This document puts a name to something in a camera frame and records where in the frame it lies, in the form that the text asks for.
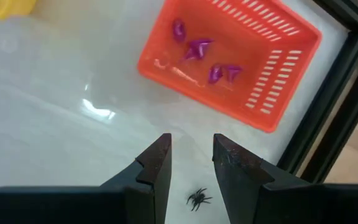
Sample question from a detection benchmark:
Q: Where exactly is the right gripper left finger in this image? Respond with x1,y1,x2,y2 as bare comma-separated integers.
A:
0,133,173,224

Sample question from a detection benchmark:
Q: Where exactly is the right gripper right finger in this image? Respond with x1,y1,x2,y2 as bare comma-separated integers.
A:
212,133,358,224

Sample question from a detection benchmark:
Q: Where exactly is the black toy spider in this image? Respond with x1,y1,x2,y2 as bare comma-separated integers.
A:
185,187,213,212

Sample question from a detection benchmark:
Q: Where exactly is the orange plastic basket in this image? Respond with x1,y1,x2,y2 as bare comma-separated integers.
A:
137,0,323,134

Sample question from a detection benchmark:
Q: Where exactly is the yellow plastic basket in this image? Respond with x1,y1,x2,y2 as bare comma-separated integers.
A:
0,0,37,20

